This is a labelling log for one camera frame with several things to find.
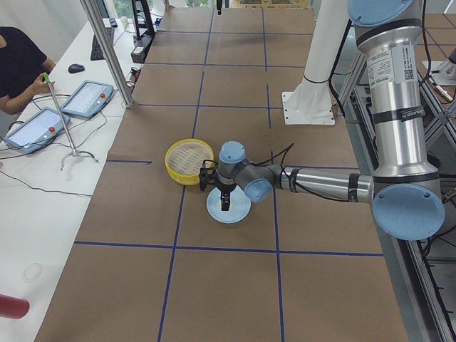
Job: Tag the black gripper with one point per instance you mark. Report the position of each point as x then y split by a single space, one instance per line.
224 187

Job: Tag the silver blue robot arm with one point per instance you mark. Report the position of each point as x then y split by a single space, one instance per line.
404 190

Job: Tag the yellow bamboo steamer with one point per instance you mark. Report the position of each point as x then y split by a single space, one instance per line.
184 159

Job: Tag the light blue plate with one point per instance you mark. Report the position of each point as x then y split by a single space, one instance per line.
238 209

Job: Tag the metal reacher grabber stick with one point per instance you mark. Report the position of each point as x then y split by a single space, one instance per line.
74 152

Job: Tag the black computer box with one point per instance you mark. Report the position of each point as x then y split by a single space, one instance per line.
141 48

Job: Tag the far blue teach pendant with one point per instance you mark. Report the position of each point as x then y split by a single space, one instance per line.
88 99

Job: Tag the blue teach pendant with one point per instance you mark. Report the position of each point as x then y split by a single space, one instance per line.
88 99
35 133

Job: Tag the near blue teach pendant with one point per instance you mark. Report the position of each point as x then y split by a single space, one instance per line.
35 133

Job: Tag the black computer mouse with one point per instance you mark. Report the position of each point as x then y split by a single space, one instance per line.
76 68

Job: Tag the red bottle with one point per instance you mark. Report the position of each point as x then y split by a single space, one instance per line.
12 307

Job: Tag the seated person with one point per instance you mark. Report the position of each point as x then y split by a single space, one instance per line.
23 65

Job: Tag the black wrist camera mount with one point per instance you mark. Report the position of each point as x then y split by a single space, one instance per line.
207 174

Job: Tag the white pedestal column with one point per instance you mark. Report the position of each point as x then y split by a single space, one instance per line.
310 103

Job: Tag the aluminium frame post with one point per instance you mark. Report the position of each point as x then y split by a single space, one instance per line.
94 16

